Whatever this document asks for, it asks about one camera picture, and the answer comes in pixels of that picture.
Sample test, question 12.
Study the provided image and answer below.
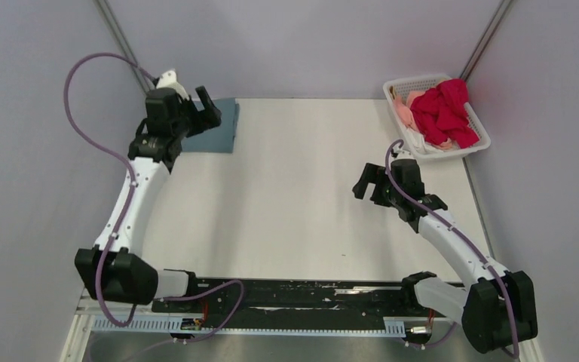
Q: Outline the blue-grey t-shirt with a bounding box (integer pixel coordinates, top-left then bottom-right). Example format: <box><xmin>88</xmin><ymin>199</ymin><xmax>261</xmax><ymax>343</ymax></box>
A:
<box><xmin>182</xmin><ymin>98</ymin><xmax>240</xmax><ymax>154</ymax></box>

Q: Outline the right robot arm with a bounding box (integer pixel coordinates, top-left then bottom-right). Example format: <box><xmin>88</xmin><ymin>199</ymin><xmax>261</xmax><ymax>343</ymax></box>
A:
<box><xmin>352</xmin><ymin>158</ymin><xmax>538</xmax><ymax>354</ymax></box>

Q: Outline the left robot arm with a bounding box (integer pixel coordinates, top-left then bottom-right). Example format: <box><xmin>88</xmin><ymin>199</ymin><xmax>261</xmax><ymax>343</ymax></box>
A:
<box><xmin>75</xmin><ymin>86</ymin><xmax>222</xmax><ymax>312</ymax></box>

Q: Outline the white t-shirt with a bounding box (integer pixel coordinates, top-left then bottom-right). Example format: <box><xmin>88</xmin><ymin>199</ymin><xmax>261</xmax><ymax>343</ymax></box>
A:
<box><xmin>406</xmin><ymin>128</ymin><xmax>444</xmax><ymax>155</ymax></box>

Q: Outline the red t-shirt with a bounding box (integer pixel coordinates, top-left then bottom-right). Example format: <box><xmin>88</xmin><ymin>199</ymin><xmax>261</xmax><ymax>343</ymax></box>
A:
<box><xmin>409</xmin><ymin>78</ymin><xmax>479</xmax><ymax>149</ymax></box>

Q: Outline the pink t-shirt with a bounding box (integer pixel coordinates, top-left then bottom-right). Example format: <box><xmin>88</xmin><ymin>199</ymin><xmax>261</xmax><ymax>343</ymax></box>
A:
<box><xmin>390</xmin><ymin>87</ymin><xmax>424</xmax><ymax>133</ymax></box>

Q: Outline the white plastic laundry basket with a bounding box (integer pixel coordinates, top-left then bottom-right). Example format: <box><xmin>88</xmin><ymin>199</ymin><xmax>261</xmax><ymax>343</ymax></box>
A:
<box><xmin>383</xmin><ymin>74</ymin><xmax>491</xmax><ymax>161</ymax></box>

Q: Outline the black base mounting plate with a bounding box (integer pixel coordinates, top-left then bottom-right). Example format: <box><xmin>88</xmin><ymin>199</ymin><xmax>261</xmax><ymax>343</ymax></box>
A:
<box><xmin>151</xmin><ymin>278</ymin><xmax>440</xmax><ymax>333</ymax></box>

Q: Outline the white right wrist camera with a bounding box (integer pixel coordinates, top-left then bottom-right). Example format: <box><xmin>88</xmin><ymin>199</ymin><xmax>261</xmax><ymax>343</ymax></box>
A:
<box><xmin>391</xmin><ymin>149</ymin><xmax>415</xmax><ymax>160</ymax></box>

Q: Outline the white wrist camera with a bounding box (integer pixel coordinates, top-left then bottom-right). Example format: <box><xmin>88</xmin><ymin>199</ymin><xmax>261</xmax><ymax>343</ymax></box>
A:
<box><xmin>155</xmin><ymin>69</ymin><xmax>190</xmax><ymax>100</ymax></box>
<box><xmin>391</xmin><ymin>149</ymin><xmax>415</xmax><ymax>160</ymax></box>

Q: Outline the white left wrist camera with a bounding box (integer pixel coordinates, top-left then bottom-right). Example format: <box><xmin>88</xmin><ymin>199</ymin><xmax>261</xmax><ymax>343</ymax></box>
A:
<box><xmin>155</xmin><ymin>69</ymin><xmax>190</xmax><ymax>100</ymax></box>

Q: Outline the aluminium frame rail left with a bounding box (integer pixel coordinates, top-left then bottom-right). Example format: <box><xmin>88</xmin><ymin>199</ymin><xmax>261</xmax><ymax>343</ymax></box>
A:
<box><xmin>93</xmin><ymin>0</ymin><xmax>152</xmax><ymax>93</ymax></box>

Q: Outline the aluminium frame rail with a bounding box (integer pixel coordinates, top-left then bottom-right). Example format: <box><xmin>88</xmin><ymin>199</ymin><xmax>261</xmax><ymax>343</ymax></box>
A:
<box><xmin>93</xmin><ymin>0</ymin><xmax>152</xmax><ymax>93</ymax></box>
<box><xmin>460</xmin><ymin>0</ymin><xmax>515</xmax><ymax>81</ymax></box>

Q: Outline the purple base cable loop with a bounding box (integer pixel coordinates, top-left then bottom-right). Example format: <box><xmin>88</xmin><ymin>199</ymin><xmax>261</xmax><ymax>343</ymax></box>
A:
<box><xmin>161</xmin><ymin>279</ymin><xmax>246</xmax><ymax>344</ymax></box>

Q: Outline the aluminium frame rail right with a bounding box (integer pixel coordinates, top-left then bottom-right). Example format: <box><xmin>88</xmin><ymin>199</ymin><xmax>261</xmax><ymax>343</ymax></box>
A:
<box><xmin>460</xmin><ymin>0</ymin><xmax>515</xmax><ymax>81</ymax></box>

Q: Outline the aluminium front frame beam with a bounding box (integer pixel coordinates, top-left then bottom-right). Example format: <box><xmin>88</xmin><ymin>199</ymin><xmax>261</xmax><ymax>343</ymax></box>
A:
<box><xmin>75</xmin><ymin>281</ymin><xmax>532</xmax><ymax>324</ymax></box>

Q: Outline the white slotted cable duct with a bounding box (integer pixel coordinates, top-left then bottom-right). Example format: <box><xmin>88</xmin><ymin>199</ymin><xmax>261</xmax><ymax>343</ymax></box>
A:
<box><xmin>92</xmin><ymin>315</ymin><xmax>406</xmax><ymax>338</ymax></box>

